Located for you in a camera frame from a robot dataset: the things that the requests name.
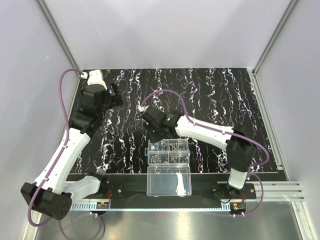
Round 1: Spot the aluminium frame post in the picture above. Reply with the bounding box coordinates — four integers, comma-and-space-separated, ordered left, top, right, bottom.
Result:
252, 0, 300, 76
35, 0, 79, 69

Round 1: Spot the aluminium rail right side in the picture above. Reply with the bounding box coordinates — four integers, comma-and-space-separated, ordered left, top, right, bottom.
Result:
217, 181, 306, 202

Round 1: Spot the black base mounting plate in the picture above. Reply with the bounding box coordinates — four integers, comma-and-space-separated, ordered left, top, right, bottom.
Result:
73, 170, 257, 211

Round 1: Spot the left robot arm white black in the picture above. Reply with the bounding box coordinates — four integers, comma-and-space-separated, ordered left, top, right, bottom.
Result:
20, 82, 124, 221

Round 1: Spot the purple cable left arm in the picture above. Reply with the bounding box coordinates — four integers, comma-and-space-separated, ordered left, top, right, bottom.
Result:
27, 68, 105, 240

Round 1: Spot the white slotted cable duct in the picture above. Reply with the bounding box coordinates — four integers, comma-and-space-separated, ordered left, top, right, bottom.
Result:
70, 200, 231, 212

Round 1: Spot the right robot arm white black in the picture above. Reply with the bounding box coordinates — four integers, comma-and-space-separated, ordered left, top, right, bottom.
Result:
138, 106, 257, 197

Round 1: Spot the clear plastic organizer box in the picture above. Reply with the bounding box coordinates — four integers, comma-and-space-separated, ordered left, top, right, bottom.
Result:
146, 138, 192, 197

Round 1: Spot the black marbled table mat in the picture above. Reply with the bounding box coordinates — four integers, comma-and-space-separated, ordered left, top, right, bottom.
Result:
71, 68, 272, 174

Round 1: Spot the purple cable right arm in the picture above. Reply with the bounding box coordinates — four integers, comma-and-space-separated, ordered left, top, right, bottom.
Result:
138, 89, 271, 217

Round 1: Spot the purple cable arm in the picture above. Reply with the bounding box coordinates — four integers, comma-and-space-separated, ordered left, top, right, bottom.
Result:
138, 89, 271, 217
27, 68, 105, 240

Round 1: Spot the left aluminium frame post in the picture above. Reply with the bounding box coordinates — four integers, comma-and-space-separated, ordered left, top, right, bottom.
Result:
35, 0, 79, 69

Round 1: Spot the right aluminium frame post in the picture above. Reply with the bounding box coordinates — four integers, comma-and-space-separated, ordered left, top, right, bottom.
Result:
252, 0, 300, 76

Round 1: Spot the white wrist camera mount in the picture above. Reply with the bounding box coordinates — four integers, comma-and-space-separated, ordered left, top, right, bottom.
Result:
87, 69, 108, 90

